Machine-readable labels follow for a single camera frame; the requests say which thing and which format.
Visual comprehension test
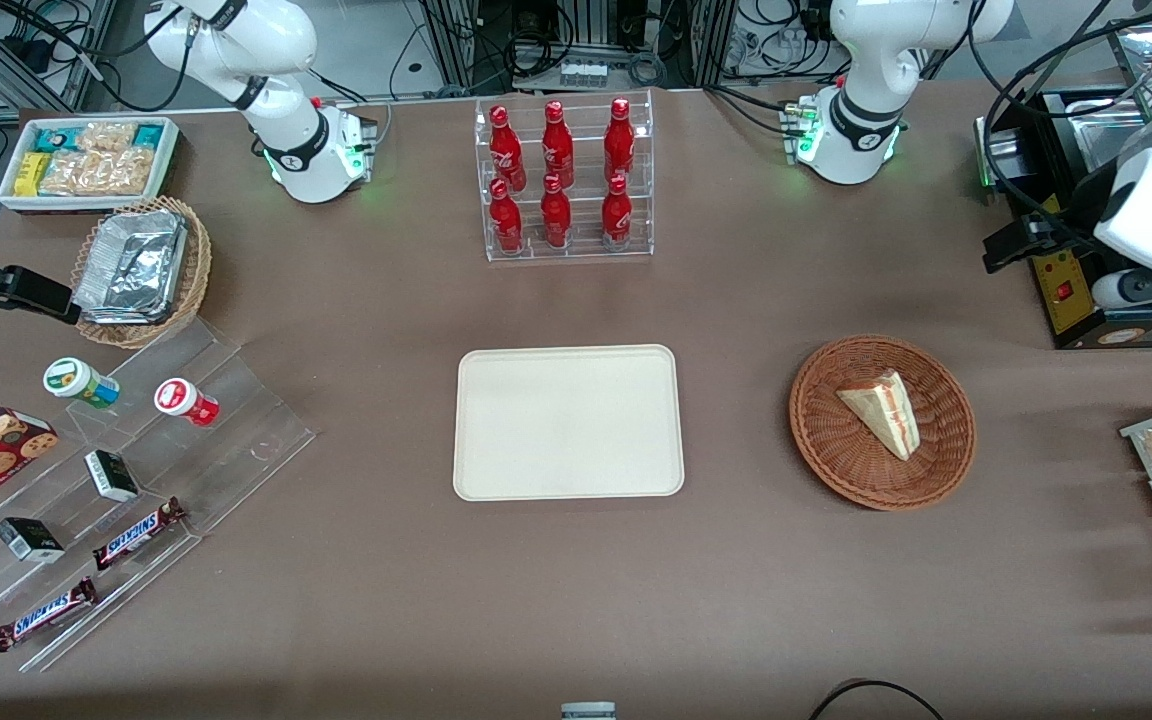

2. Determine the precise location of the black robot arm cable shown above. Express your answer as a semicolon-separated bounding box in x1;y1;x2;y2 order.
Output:
966;0;1152;226

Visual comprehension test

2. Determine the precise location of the clear acrylic bottle rack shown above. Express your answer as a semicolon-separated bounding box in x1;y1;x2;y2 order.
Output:
474;88;655;263

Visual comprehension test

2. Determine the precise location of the snickers chocolate bar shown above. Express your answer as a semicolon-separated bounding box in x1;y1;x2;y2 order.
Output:
0;577;100;653
92;497;188;572

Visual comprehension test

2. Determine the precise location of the cream plastic tray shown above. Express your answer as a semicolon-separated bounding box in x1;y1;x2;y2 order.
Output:
452;345;685;501

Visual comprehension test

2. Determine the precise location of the black looped cable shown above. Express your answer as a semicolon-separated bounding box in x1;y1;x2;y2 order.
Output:
807;678;948;720

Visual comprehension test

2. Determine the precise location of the green lid snack cup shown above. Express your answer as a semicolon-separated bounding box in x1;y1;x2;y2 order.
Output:
43;357;121;410

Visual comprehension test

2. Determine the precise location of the aluminium foil tray stack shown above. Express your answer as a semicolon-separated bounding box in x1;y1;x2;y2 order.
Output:
73;209;188;325

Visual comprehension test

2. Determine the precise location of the large clear cracker bag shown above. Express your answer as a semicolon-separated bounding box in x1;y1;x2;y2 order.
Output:
40;148;154;197

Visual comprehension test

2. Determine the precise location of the brown wicker basket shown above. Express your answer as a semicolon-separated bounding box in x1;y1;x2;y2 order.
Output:
789;334;977;512

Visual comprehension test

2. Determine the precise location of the small black box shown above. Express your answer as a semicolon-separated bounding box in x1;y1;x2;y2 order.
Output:
0;517;66;564
84;450;141;503

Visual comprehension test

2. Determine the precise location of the white snack bin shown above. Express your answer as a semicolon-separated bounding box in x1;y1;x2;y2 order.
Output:
0;116;181;215

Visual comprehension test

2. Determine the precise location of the triangular sandwich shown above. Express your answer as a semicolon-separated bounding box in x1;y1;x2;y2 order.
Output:
836;369;923;462

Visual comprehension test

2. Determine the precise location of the red cola bottle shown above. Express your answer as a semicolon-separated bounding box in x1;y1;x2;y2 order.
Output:
489;105;527;192
541;100;575;188
603;97;637;186
539;173;573;249
489;178;525;254
601;175;634;248

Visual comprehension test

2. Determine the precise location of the steel food pan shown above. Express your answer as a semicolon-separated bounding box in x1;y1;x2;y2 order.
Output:
1071;97;1152;173

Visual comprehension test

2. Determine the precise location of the red lid snack cup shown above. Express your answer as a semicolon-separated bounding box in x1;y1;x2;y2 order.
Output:
154;378;221;428

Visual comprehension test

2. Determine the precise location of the clear acrylic stepped stand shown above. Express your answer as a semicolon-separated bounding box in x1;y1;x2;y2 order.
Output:
0;318;318;674

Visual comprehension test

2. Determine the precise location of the light wicker basket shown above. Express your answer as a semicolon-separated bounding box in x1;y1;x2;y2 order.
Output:
71;196;213;350

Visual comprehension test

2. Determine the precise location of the aluminium frame rail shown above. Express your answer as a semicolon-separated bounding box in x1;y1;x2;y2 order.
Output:
0;0;119;123

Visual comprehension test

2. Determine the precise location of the small clear cracker bag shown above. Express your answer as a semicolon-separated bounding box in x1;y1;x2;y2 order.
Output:
79;121;138;154

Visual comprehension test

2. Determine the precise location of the black hot food machine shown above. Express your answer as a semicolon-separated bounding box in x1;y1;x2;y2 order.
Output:
974;20;1152;351

